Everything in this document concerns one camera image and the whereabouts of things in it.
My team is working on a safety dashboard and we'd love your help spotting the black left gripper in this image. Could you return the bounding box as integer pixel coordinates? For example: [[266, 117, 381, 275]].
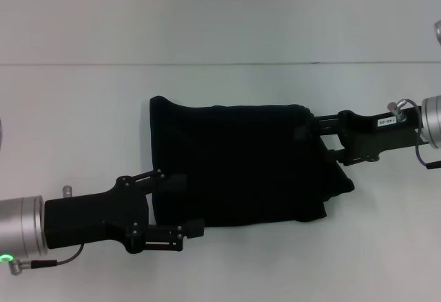
[[43, 169, 207, 255]]

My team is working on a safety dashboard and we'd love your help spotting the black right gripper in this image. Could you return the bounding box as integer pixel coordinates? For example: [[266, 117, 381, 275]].
[[308, 107, 425, 168]]

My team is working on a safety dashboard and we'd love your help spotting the black shirt with FREE print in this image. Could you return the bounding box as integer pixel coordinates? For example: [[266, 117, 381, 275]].
[[149, 94, 356, 229]]

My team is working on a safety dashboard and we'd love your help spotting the right gripper cable with plug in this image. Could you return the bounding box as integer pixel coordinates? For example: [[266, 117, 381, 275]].
[[387, 97, 441, 171]]

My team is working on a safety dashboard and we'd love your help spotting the gripper cable with plug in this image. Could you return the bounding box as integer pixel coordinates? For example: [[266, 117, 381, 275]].
[[387, 97, 441, 171], [7, 185, 85, 277]]

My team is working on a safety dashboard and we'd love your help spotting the left gripper cable with plug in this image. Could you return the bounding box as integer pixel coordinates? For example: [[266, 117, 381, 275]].
[[7, 185, 85, 277]]

